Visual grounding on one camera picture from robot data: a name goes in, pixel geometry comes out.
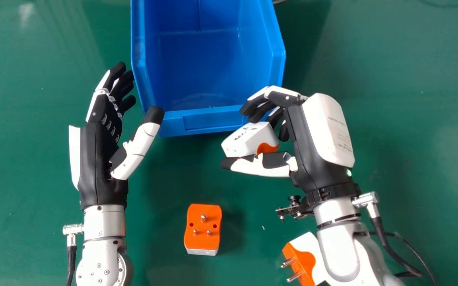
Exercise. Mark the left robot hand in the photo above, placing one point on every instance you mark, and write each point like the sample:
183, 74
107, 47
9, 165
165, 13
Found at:
98, 159

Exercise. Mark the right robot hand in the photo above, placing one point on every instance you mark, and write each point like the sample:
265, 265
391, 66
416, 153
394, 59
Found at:
320, 143

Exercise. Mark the white-and-orange plug adapter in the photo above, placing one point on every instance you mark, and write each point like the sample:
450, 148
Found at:
302, 260
203, 230
249, 139

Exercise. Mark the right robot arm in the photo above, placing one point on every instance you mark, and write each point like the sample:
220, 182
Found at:
344, 242

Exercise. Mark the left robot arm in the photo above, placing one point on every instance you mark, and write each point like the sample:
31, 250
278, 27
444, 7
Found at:
103, 246

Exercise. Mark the blue plastic bin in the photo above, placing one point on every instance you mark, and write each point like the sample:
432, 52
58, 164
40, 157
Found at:
209, 63

